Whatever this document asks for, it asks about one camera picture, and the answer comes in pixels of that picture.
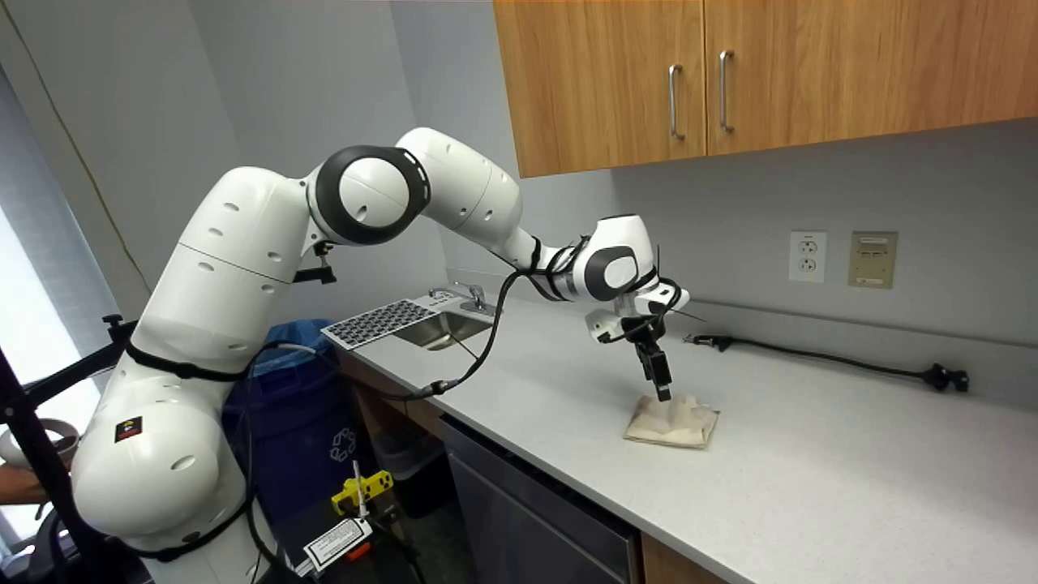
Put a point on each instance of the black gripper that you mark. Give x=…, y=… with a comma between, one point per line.
x=644, y=336

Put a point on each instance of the yellow tool on floor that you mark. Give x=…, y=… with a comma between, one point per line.
x=359, y=490

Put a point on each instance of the cream white cloth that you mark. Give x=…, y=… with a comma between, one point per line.
x=676, y=423

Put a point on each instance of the steel sink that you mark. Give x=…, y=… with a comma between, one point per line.
x=442, y=329

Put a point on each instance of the wooden upper cabinet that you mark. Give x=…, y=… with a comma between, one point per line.
x=586, y=78

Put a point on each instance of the beige wall plate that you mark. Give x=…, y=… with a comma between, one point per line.
x=873, y=259

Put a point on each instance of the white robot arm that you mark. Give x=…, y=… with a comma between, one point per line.
x=157, y=470

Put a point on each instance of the silver cabinet handle left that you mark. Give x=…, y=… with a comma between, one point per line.
x=672, y=103

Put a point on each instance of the black dishwasher front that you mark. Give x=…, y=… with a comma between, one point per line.
x=526, y=527

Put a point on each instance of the silver cabinet handle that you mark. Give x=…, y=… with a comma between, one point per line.
x=672, y=103
x=725, y=60

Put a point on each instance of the silver cabinet handle right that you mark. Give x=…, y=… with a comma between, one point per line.
x=725, y=60

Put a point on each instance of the white wall power outlet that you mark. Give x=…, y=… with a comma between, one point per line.
x=805, y=259

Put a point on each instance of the blue recycling bin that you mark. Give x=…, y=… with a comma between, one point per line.
x=295, y=433

